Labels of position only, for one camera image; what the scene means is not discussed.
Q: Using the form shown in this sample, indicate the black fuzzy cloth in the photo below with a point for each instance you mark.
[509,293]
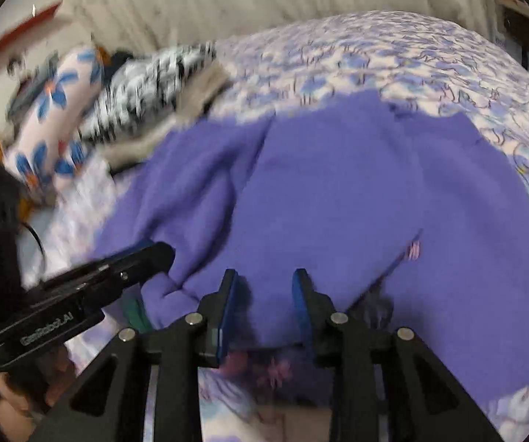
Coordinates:
[119,59]

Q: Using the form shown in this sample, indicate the person's left hand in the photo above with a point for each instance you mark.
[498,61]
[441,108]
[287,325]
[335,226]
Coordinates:
[13,400]

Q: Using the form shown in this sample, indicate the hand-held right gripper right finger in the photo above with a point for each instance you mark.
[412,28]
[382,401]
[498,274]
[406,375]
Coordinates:
[299,306]

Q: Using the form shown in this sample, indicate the purple printed hoodie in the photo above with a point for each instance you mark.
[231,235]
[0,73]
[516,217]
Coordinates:
[338,202]

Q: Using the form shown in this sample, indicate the purple floral bedsheet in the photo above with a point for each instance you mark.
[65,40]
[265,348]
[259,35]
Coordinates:
[361,55]

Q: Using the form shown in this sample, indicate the pink blue-flowered folded blanket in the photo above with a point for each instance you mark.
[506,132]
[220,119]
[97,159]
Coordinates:
[61,115]

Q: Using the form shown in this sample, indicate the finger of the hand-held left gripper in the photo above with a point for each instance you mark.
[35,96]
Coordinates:
[137,245]
[149,262]

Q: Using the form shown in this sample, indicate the red wall decoration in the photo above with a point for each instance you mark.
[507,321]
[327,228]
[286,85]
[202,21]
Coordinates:
[20,37]

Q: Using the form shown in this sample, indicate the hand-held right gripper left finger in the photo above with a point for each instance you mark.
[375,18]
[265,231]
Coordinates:
[227,313]

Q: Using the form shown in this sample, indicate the black white printed folded garment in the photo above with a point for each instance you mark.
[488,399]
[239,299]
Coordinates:
[149,87]

